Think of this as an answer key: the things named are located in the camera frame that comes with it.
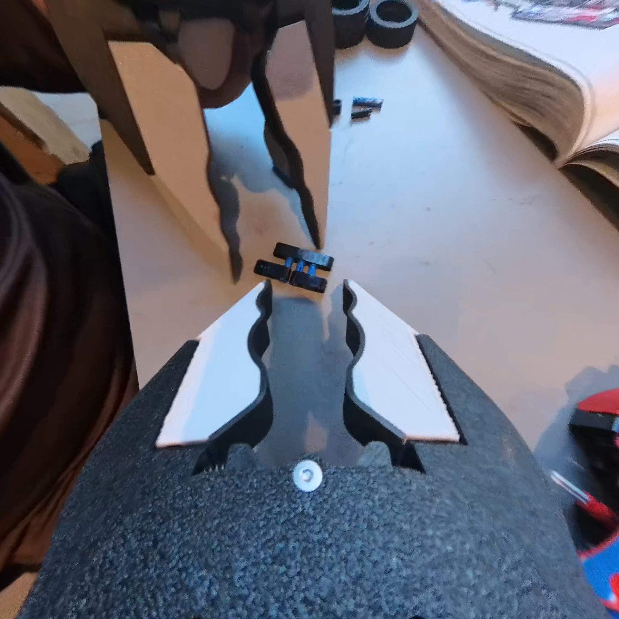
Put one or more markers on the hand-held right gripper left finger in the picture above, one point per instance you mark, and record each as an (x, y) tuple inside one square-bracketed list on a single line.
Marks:
[(213, 387)]

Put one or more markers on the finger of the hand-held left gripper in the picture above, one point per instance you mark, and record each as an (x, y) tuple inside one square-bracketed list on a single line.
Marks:
[(304, 121), (169, 121)]

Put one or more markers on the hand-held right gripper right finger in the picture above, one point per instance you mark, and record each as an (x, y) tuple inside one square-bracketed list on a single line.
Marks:
[(401, 387)]

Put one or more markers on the black brick pin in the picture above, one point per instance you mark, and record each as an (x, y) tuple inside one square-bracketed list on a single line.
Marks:
[(361, 114)]

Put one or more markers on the small black brick beam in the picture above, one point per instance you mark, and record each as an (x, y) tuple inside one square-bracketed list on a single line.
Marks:
[(271, 270)]

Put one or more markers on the long black brick beam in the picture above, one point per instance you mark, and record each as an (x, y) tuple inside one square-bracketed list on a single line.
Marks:
[(304, 256)]

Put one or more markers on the short black brick beam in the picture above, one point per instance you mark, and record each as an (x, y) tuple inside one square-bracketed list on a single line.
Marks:
[(309, 283)]

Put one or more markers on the white desk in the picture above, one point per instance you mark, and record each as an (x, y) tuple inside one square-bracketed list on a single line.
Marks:
[(459, 242)]

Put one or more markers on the person's black trousers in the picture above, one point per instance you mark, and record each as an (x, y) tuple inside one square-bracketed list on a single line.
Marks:
[(82, 193)]

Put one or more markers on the person's brown sweater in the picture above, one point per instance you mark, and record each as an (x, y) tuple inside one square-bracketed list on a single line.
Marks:
[(48, 387)]

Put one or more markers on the red white blue toy car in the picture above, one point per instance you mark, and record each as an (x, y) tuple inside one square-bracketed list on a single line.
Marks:
[(599, 483)]

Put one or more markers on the open instruction booklet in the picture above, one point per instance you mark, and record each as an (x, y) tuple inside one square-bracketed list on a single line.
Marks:
[(532, 72)]

